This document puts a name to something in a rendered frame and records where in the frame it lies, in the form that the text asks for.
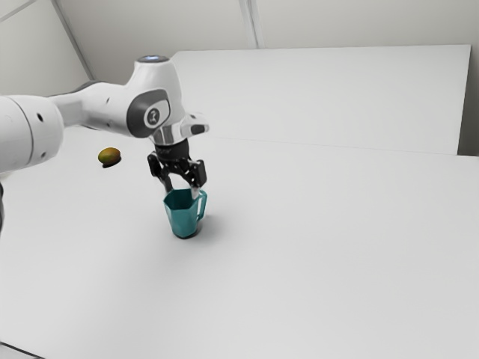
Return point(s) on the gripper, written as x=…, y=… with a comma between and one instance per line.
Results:
x=175, y=156

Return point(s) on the teal faceted mug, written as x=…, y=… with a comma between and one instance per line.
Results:
x=184, y=215

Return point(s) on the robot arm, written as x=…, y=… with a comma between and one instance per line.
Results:
x=93, y=108

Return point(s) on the yellow-green mango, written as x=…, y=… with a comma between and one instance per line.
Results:
x=109, y=156

